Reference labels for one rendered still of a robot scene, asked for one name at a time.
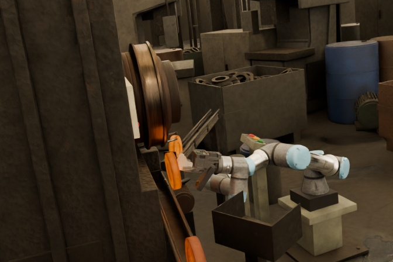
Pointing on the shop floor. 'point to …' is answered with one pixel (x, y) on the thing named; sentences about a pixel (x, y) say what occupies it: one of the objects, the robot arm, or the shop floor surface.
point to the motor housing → (186, 204)
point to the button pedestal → (259, 184)
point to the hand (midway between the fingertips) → (172, 166)
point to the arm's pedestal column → (325, 243)
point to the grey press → (297, 20)
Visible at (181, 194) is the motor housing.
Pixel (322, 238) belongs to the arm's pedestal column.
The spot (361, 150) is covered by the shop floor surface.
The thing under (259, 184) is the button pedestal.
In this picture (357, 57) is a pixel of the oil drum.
